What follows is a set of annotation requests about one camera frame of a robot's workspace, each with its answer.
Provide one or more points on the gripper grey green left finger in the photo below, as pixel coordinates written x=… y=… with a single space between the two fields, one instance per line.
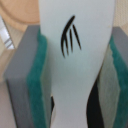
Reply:
x=28 y=81

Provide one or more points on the gripper grey green right finger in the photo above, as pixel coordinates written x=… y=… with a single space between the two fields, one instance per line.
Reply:
x=113 y=82

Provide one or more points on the beige woven placemat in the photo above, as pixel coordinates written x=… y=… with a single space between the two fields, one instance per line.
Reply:
x=6 y=54

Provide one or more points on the tan round plate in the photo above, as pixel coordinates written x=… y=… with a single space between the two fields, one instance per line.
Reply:
x=20 y=13

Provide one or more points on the orange handled fork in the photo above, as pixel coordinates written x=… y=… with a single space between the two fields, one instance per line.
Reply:
x=5 y=36

